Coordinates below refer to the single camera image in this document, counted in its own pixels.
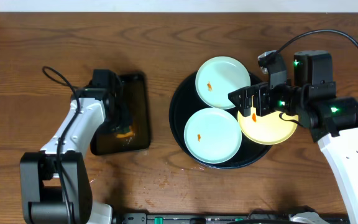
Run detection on green orange sponge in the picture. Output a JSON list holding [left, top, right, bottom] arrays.
[[116, 125, 135, 139]]

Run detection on yellow plate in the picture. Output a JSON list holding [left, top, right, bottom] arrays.
[[237, 108, 298, 145]]

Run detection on light blue plate bottom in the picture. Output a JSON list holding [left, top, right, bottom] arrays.
[[183, 108, 242, 164]]

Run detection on light blue plate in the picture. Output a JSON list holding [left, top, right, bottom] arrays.
[[195, 56, 251, 110], [183, 108, 242, 164]]

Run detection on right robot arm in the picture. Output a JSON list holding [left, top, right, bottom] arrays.
[[228, 50, 358, 223]]

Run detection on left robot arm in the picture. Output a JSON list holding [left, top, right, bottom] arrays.
[[20, 69, 131, 223]]

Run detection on black rectangular water tray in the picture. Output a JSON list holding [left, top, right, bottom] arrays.
[[90, 73, 151, 156]]

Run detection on round black tray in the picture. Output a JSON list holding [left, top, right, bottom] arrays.
[[169, 72, 272, 169]]

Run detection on light blue plate top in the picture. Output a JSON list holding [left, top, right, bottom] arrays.
[[195, 56, 251, 110]]

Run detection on left black cable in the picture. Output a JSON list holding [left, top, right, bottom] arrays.
[[42, 65, 83, 224]]

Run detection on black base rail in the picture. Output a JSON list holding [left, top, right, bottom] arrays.
[[111, 210, 292, 224]]

